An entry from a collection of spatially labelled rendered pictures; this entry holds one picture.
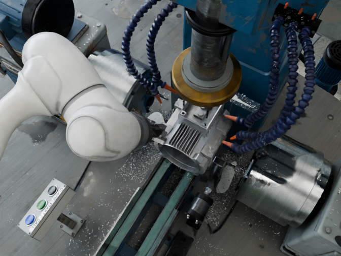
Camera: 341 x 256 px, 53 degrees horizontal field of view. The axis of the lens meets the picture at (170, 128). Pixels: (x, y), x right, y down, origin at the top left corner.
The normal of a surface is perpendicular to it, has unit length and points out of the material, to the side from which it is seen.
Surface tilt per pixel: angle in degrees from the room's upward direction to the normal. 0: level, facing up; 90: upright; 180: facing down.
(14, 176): 0
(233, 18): 90
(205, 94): 0
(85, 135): 28
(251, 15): 90
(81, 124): 22
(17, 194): 0
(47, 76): 17
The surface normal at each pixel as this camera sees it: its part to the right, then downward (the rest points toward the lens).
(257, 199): -0.48, 0.54
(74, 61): 0.42, -0.47
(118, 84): -0.13, -0.24
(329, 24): -0.01, -0.43
